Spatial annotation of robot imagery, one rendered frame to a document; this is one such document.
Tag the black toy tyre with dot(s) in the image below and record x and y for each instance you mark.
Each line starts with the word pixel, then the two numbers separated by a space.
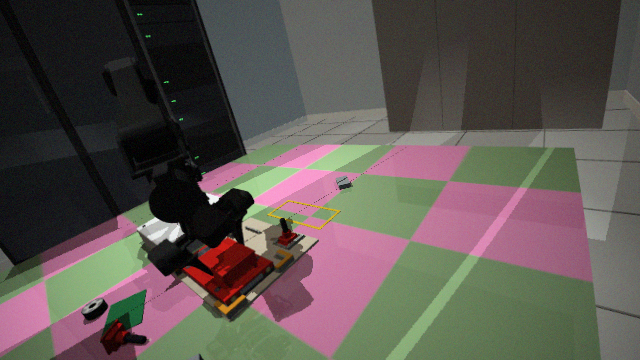
pixel 94 309

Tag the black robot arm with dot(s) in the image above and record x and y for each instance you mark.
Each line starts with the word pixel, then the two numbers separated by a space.
pixel 145 134

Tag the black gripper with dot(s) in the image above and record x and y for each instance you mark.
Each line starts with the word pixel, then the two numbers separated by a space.
pixel 167 257

